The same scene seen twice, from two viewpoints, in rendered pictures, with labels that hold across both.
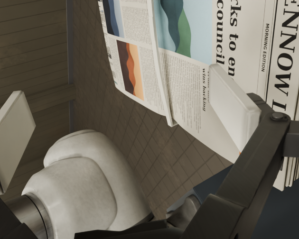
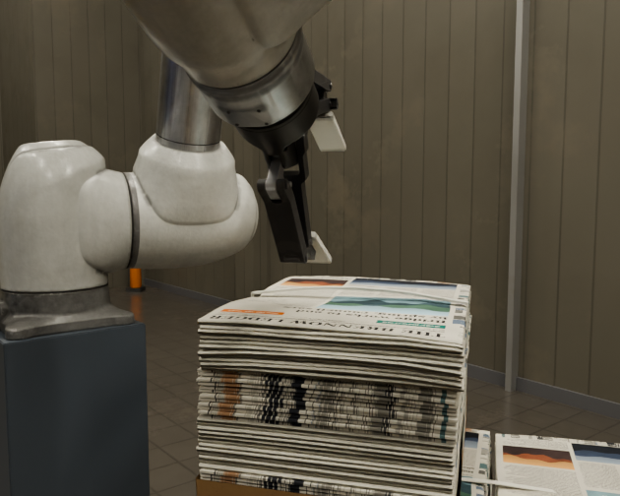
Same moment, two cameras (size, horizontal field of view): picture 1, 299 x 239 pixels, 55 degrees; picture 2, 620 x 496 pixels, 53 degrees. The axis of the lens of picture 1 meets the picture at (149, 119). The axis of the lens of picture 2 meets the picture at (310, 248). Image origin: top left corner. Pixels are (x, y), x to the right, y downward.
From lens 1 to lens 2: 0.51 m
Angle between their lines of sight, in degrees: 26
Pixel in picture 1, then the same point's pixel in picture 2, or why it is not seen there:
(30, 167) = not seen: hidden behind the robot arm
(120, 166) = (206, 247)
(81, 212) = (185, 183)
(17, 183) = (112, 160)
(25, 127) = (325, 144)
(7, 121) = (336, 134)
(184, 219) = (106, 302)
